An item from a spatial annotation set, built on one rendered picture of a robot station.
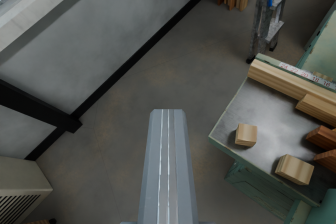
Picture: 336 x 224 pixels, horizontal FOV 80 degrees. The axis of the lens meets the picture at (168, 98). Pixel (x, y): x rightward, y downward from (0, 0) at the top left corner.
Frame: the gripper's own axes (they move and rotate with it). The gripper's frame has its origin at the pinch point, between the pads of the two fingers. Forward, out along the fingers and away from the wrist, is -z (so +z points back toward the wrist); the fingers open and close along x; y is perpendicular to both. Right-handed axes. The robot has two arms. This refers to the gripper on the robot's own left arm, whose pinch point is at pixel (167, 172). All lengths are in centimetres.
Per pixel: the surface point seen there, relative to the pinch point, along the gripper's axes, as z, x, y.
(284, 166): -15.2, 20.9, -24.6
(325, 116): -23.4, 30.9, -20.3
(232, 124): -25.8, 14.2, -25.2
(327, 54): -47, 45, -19
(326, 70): -43, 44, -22
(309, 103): -25.0, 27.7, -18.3
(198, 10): -183, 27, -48
